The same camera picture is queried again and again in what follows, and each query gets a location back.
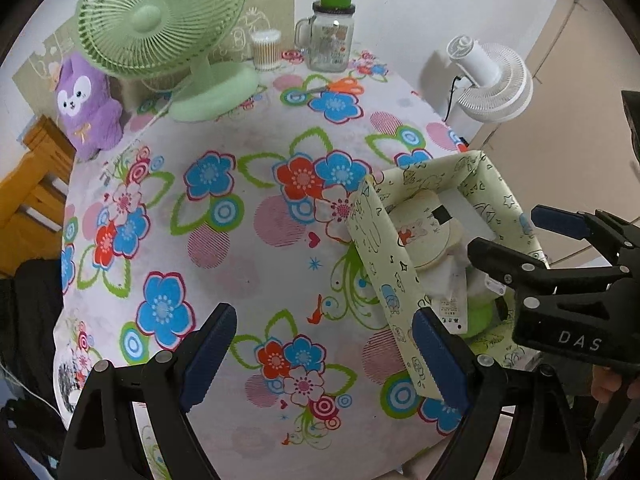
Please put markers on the glass jar with green lid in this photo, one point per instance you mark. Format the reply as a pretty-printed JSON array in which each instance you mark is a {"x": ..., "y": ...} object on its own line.
[{"x": 327, "y": 40}]

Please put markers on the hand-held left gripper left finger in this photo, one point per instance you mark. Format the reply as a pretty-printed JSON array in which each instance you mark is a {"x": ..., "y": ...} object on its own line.
[{"x": 210, "y": 355}]

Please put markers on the dark clothing pile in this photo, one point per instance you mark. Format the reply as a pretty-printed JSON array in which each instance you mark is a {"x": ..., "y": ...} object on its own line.
[{"x": 30, "y": 320}]

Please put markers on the floral tablecloth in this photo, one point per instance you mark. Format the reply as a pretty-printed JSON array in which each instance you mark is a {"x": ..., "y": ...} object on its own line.
[{"x": 240, "y": 280}]

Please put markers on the person's right hand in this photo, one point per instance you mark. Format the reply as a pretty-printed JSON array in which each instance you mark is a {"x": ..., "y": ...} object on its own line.
[{"x": 607, "y": 385}]

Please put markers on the purple plush toy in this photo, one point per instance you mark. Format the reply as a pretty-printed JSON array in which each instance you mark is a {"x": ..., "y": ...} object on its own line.
[{"x": 87, "y": 125}]

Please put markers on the clear cotton swab container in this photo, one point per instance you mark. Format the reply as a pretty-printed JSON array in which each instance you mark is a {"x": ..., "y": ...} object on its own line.
[{"x": 265, "y": 52}]

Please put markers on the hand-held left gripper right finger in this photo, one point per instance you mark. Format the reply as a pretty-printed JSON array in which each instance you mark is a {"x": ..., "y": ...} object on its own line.
[{"x": 440, "y": 357}]

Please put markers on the green desk fan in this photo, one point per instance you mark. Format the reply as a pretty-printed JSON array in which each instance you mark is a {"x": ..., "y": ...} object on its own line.
[{"x": 210, "y": 95}]

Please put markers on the wooden bed frame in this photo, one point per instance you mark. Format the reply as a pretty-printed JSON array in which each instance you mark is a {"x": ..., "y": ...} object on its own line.
[{"x": 30, "y": 195}]

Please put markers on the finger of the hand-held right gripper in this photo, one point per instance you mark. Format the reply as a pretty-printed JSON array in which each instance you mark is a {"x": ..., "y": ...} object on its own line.
[
  {"x": 557, "y": 220},
  {"x": 500, "y": 260}
]

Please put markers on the cream round bear mirror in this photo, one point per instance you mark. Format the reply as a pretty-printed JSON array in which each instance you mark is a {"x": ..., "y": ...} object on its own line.
[{"x": 425, "y": 240}]

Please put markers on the white standing fan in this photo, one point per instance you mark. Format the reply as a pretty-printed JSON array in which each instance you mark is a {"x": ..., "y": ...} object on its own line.
[{"x": 495, "y": 90}]

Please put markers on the patterned yellow storage box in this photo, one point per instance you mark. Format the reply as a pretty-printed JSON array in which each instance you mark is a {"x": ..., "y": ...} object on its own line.
[{"x": 380, "y": 250}]

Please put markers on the green rounded case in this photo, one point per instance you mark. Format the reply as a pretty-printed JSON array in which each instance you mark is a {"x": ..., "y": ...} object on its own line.
[{"x": 480, "y": 317}]

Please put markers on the white rectangular box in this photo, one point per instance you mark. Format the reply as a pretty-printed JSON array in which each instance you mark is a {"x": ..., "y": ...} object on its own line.
[{"x": 450, "y": 310}]

